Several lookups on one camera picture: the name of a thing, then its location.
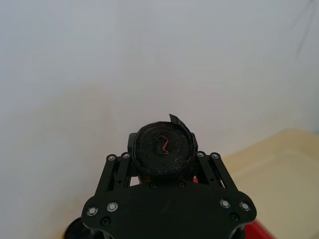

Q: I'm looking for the cream microwave oven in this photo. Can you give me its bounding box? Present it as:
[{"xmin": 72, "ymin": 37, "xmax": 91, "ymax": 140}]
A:
[{"xmin": 221, "ymin": 127, "xmax": 319, "ymax": 239}]

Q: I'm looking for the white table cloth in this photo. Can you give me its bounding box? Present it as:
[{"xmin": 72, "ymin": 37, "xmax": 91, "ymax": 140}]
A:
[{"xmin": 0, "ymin": 82, "xmax": 240, "ymax": 239}]

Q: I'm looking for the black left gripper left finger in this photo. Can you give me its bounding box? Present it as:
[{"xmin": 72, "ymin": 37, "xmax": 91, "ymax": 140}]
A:
[{"xmin": 99, "ymin": 132, "xmax": 138, "ymax": 193}]

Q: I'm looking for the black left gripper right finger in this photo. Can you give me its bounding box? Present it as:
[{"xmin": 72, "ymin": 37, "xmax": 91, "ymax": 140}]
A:
[{"xmin": 191, "ymin": 133, "xmax": 234, "ymax": 190}]

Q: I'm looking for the black round object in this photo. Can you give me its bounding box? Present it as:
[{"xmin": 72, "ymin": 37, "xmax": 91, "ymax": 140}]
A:
[{"xmin": 63, "ymin": 216, "xmax": 93, "ymax": 239}]

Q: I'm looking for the black tape-wrapped round piece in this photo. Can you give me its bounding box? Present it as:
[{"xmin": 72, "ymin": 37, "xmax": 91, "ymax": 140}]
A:
[{"xmin": 131, "ymin": 113, "xmax": 196, "ymax": 180}]

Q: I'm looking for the red object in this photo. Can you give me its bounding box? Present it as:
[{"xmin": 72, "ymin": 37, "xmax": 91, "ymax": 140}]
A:
[{"xmin": 242, "ymin": 214, "xmax": 275, "ymax": 239}]

